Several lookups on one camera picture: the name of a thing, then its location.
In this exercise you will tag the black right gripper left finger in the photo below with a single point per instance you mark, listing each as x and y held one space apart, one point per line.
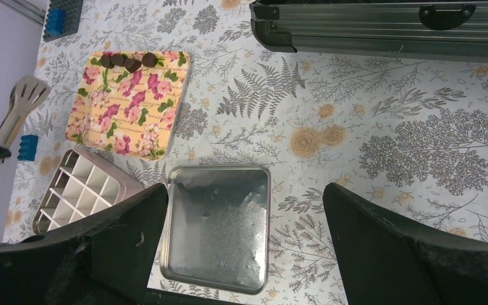
105 258

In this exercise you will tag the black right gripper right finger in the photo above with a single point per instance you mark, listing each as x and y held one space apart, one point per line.
386 258

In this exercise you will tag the white handled metal tongs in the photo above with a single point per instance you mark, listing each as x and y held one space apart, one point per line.
27 94

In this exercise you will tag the pink divided chocolate box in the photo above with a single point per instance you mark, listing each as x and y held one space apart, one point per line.
84 184

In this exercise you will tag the dark chocolate piece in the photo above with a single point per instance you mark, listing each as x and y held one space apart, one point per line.
105 61
149 60
118 59
132 65

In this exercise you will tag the blue lego brick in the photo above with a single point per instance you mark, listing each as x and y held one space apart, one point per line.
55 22
28 148

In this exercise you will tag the silver metal tin lid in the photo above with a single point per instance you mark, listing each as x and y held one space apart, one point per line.
216 232

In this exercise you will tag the floral rectangular tray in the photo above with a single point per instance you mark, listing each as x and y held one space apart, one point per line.
131 114

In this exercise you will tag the grey lego baseplate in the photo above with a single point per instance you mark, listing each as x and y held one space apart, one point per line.
73 9

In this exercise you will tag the black poker chip case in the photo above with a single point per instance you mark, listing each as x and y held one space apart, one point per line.
438 30

